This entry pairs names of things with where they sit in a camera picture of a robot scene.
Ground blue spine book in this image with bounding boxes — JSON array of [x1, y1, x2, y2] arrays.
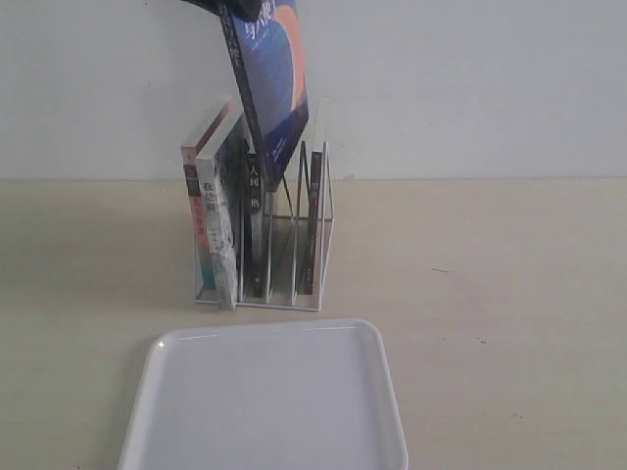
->
[[218, 1, 309, 192]]

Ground grey cat cover book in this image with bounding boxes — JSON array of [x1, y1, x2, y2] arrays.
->
[[196, 111, 242, 310]]

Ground dark brown spine book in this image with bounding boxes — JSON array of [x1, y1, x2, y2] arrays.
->
[[297, 96, 329, 296]]

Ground black spine book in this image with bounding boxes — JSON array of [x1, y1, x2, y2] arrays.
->
[[244, 142, 265, 299]]

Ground pink and teal book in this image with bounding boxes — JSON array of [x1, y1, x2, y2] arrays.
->
[[180, 96, 232, 296]]

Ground white plastic tray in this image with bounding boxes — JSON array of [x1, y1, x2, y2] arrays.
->
[[119, 318, 410, 469]]

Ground white wire book rack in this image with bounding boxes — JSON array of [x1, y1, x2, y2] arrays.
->
[[192, 96, 334, 311]]

